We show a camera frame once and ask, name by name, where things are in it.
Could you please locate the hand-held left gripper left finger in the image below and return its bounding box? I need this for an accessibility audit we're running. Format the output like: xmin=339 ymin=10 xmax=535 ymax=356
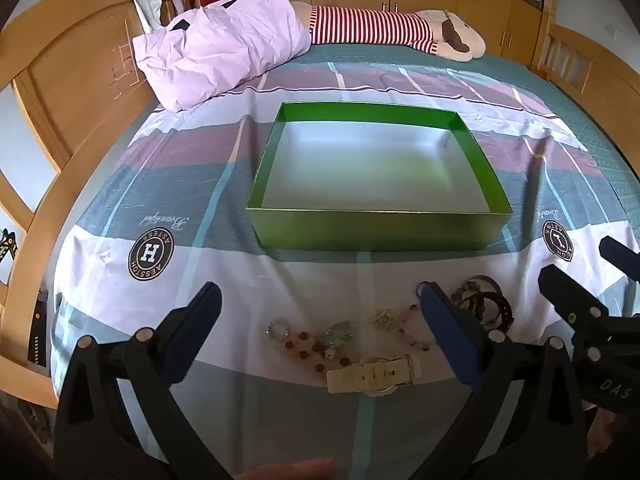
xmin=52 ymin=282 xmax=236 ymax=480

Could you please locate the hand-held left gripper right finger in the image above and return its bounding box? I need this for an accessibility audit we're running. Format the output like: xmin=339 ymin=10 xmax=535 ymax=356
xmin=419 ymin=281 xmax=589 ymax=480

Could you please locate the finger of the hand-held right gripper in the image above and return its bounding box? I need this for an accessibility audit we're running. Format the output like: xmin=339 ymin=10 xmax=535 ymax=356
xmin=598 ymin=236 xmax=640 ymax=285
xmin=539 ymin=264 xmax=611 ymax=333

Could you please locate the olive bead bracelet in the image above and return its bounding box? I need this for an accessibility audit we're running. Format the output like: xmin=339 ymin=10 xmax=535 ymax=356
xmin=451 ymin=282 xmax=484 ymax=304

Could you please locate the pink bead bracelet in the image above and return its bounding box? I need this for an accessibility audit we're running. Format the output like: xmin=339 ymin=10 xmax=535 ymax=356
xmin=395 ymin=302 xmax=434 ymax=352

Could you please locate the black bangle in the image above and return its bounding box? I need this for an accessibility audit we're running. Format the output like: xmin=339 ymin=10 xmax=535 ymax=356
xmin=461 ymin=291 xmax=514 ymax=334

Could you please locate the white wrist watch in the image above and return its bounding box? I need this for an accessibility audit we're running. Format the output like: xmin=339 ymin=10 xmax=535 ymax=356
xmin=326 ymin=354 xmax=422 ymax=397

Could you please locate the silver green brooch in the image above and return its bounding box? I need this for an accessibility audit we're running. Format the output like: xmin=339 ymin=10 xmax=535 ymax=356
xmin=320 ymin=321 xmax=357 ymax=356

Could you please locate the brown bead bracelet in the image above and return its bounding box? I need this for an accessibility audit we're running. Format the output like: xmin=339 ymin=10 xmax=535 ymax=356
xmin=280 ymin=330 xmax=352 ymax=374

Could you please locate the green cardboard box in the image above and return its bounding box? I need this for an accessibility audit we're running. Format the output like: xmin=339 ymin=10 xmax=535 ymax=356
xmin=246 ymin=102 xmax=514 ymax=252

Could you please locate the person's left hand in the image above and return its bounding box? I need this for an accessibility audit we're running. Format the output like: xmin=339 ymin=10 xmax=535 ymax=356
xmin=234 ymin=457 xmax=337 ymax=480

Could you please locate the plaid printed bed sheet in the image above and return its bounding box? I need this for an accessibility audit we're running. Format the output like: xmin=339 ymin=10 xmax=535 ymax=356
xmin=47 ymin=60 xmax=640 ymax=480

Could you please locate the black device with lights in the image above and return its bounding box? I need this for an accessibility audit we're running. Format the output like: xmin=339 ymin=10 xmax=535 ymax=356
xmin=27 ymin=292 xmax=52 ymax=370

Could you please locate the wooden footboard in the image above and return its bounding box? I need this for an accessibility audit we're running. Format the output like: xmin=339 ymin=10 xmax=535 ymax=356
xmin=531 ymin=12 xmax=640 ymax=186

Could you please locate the wooden headboard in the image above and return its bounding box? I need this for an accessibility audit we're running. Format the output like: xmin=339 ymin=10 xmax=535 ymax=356
xmin=0 ymin=0 xmax=168 ymax=376

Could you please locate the pink pillow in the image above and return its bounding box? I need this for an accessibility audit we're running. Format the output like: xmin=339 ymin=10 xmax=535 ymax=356
xmin=131 ymin=0 xmax=312 ymax=113

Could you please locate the striped plush toy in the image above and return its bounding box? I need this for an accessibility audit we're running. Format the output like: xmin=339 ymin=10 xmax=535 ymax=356
xmin=292 ymin=2 xmax=489 ymax=63

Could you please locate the grey white hanging garment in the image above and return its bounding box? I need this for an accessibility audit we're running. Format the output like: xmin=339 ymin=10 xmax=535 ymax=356
xmin=125 ymin=0 xmax=187 ymax=34

